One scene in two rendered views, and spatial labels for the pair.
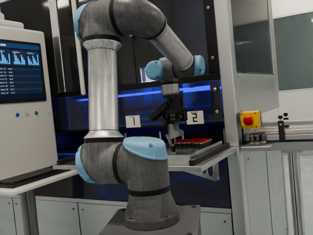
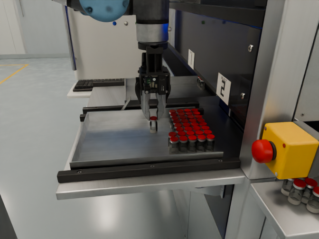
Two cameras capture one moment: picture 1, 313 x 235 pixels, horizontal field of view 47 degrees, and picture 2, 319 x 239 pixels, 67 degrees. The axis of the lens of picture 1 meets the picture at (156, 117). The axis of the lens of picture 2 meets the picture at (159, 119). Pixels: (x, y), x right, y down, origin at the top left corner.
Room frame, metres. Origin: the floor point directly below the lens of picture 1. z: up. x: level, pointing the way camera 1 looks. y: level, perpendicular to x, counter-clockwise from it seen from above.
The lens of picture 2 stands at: (1.18, -0.56, 1.23)
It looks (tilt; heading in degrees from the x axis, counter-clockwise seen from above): 27 degrees down; 53
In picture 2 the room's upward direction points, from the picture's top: straight up
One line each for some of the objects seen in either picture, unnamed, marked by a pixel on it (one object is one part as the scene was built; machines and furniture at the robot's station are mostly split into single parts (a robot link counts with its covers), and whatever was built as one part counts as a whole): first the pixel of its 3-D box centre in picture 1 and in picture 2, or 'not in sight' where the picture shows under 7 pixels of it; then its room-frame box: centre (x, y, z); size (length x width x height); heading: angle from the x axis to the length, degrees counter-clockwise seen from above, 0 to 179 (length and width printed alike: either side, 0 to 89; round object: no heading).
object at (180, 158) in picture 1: (178, 151); (145, 134); (1.49, -0.08, 0.90); 0.34 x 0.26 x 0.04; 150
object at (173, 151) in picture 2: (201, 147); (173, 146); (1.50, -0.18, 0.90); 0.02 x 0.02 x 0.05
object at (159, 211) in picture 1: (150, 203); not in sight; (0.99, 0.04, 0.84); 0.15 x 0.15 x 0.10
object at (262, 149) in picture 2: (248, 120); (265, 151); (1.53, -0.39, 0.99); 0.04 x 0.04 x 0.04; 61
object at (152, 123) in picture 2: (172, 149); (153, 125); (1.53, -0.06, 0.90); 0.02 x 0.02 x 0.04
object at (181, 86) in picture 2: not in sight; (167, 90); (1.75, 0.16, 0.90); 0.34 x 0.26 x 0.04; 151
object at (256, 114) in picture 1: (251, 119); (289, 149); (1.57, -0.41, 1.00); 0.08 x 0.07 x 0.07; 151
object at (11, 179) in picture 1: (37, 174); (113, 83); (1.72, 0.59, 0.82); 0.40 x 0.14 x 0.02; 150
